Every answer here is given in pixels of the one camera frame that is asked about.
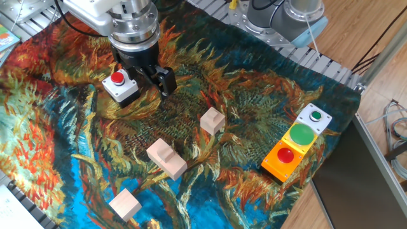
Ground white box small green button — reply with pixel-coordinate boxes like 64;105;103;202
294;102;333;137

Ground silver perforated metal plate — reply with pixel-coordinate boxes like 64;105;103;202
0;0;64;25

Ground white box red push button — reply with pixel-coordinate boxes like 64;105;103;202
102;69;141;109

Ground white paper sheet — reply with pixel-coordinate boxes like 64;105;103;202
0;184;45;229

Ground large wooden block with peg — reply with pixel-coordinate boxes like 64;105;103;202
146;137;188;182

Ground aluminium profile post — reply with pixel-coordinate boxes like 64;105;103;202
355;21;407;93

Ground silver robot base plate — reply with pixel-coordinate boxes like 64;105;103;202
226;0;299;49

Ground grey cable bundle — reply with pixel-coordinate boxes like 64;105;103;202
364;99;407;181

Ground sunflower painting cloth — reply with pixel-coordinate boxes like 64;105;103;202
0;0;362;229

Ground colourful book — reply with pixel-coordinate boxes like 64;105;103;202
0;24;22;67

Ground small wooden block with peg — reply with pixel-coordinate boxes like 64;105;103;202
200;106;226;136

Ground yellow box large green button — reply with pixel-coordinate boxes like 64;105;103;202
280;122;319;156

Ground black floor cables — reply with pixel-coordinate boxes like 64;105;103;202
350;5;407;76

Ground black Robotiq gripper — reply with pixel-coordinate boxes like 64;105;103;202
109;37;178;98

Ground thin white string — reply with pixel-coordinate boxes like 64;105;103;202
303;11;322;60

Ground dark grey panel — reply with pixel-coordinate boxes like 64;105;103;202
309;119;407;229

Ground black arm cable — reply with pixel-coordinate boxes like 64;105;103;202
53;0;109;38

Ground orange box red button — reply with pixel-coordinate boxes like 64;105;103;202
261;139;305;185

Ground aluminium frame rail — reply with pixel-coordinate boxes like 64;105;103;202
352;112;407;211

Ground plain wooden cube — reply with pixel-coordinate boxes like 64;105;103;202
108;188;142;223

